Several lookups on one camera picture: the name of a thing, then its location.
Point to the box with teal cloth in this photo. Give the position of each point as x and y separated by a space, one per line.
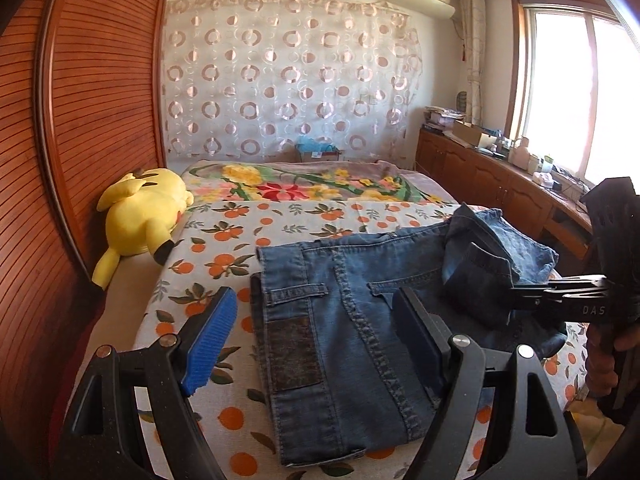
310 150

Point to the wooden slatted wardrobe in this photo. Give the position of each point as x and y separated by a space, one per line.
80 107

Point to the window with wooden frame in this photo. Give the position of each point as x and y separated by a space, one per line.
576 97

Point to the pink bottle on cabinet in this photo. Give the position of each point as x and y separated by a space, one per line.
519 154

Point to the cardboard box on cabinet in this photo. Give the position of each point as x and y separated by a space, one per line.
473 135

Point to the circle pattern sheer curtain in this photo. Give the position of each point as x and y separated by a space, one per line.
251 79

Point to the yellow Pikachu plush toy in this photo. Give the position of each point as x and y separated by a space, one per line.
142 209

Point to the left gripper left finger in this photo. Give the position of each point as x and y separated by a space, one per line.
102 434

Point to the person right hand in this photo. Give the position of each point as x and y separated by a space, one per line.
601 375

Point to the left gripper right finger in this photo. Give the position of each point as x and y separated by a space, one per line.
528 435

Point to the stack of books papers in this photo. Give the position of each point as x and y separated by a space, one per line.
441 119

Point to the beige window curtain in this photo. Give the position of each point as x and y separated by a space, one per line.
473 17

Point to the orange print bed sheet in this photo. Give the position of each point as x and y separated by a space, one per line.
216 246

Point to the blue denim jeans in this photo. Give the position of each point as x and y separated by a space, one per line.
338 381

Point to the long wooden sideboard cabinet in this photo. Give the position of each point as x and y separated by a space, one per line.
478 179

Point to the floral pink blanket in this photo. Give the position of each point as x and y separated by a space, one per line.
294 181

